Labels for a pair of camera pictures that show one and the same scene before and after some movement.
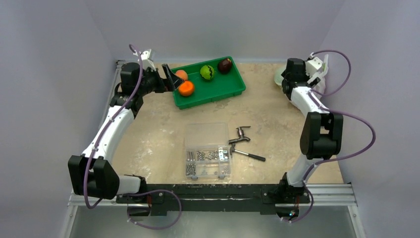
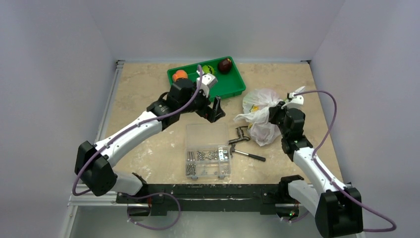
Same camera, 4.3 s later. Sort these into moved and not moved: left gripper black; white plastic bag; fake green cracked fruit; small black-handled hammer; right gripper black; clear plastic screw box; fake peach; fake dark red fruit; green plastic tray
Moved: left gripper black; right gripper black; white plastic bag
Not moved: fake green cracked fruit; fake dark red fruit; clear plastic screw box; fake peach; small black-handled hammer; green plastic tray
